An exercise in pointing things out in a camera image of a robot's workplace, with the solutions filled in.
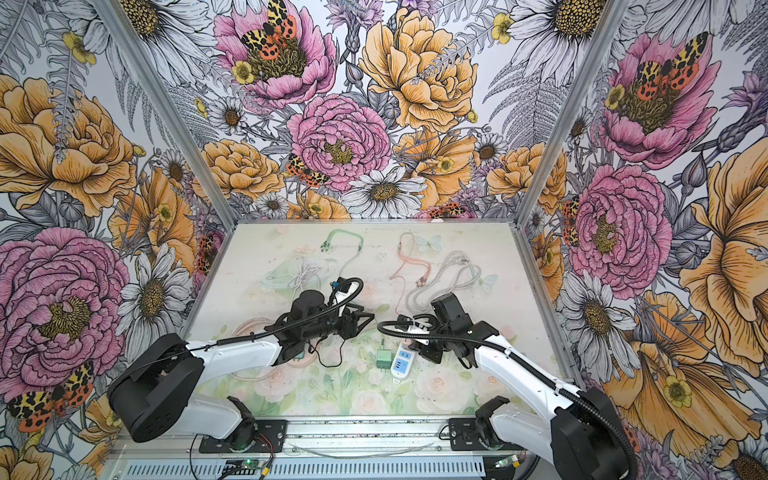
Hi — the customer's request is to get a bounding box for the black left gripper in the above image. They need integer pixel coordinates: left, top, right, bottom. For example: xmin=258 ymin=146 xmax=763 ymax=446
xmin=304 ymin=303 xmax=374 ymax=340

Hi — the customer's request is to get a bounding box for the white blue power strip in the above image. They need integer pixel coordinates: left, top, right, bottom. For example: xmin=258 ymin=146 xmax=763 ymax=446
xmin=390 ymin=345 xmax=415 ymax=382

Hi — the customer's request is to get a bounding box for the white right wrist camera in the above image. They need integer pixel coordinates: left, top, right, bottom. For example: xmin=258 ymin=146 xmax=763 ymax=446
xmin=399 ymin=323 xmax=430 ymax=348

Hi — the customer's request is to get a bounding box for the aluminium corner post right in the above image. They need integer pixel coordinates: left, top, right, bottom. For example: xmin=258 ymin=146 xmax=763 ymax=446
xmin=515 ymin=0 xmax=630 ymax=229

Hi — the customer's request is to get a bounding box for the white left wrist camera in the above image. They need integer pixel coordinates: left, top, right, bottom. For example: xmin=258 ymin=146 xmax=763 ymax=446
xmin=329 ymin=277 xmax=357 ymax=307

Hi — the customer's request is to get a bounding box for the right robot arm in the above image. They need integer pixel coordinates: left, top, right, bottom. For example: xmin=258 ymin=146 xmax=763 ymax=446
xmin=377 ymin=293 xmax=639 ymax=479

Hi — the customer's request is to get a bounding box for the pink USB cable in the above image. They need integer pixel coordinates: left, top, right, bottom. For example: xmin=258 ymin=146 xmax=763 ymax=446
xmin=389 ymin=232 xmax=433 ymax=288

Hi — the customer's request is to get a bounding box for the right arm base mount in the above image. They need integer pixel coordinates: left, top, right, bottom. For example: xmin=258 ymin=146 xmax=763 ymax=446
xmin=441 ymin=417 xmax=522 ymax=452

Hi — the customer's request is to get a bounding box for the aluminium corner post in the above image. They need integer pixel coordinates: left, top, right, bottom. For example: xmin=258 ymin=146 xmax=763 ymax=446
xmin=515 ymin=0 xmax=630 ymax=229
xmin=94 ymin=1 xmax=237 ymax=233

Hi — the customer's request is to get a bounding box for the lilac USB cable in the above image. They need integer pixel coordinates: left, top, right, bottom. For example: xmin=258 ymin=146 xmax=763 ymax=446
xmin=286 ymin=263 xmax=325 ymax=295

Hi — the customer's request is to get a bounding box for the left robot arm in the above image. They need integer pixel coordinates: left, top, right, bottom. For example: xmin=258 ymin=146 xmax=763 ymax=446
xmin=107 ymin=277 xmax=375 ymax=451

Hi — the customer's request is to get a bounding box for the aluminium corner post left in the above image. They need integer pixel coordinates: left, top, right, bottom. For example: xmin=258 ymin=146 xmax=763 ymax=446
xmin=94 ymin=1 xmax=237 ymax=233

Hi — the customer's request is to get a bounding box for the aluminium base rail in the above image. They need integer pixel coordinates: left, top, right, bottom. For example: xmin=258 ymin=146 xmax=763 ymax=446
xmin=107 ymin=412 xmax=619 ymax=460

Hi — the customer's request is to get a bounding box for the white power strip cord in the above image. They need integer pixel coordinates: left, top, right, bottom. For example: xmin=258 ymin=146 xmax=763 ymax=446
xmin=404 ymin=250 xmax=485 ymax=316

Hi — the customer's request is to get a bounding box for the green charger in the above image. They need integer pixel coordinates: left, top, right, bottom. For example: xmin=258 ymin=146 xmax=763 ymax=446
xmin=376 ymin=342 xmax=394 ymax=370

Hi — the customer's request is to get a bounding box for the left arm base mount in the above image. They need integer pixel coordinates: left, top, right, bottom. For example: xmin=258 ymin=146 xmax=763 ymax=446
xmin=198 ymin=419 xmax=288 ymax=454

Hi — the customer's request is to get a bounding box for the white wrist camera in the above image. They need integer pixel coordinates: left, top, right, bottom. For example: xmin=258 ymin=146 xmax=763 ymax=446
xmin=329 ymin=277 xmax=357 ymax=307
xmin=399 ymin=323 xmax=430 ymax=348

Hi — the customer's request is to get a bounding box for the green USB cable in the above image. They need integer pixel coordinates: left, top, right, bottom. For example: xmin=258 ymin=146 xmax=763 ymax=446
xmin=319 ymin=229 xmax=366 ymax=277

